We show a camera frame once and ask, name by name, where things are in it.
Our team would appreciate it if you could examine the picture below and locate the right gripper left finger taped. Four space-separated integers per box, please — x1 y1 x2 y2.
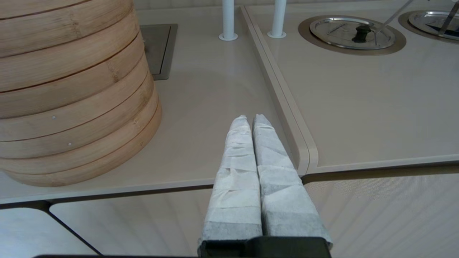
198 115 263 251

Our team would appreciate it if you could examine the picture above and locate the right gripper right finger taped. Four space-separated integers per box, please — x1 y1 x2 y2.
253 114 333 249

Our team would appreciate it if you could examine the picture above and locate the steel pot lid black knob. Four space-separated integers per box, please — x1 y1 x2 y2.
309 17 396 50
408 11 459 40

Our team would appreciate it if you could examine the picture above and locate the bamboo steamer stack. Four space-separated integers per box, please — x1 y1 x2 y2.
0 0 162 187

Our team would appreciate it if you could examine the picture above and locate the steel steam plate with vents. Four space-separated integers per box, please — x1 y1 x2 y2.
140 24 178 81

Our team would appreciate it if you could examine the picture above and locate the white metal pole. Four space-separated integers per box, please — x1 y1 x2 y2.
219 0 238 41
267 0 287 39

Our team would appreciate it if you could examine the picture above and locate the steel ladle handle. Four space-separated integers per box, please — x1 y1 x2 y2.
375 0 413 34
437 2 459 36

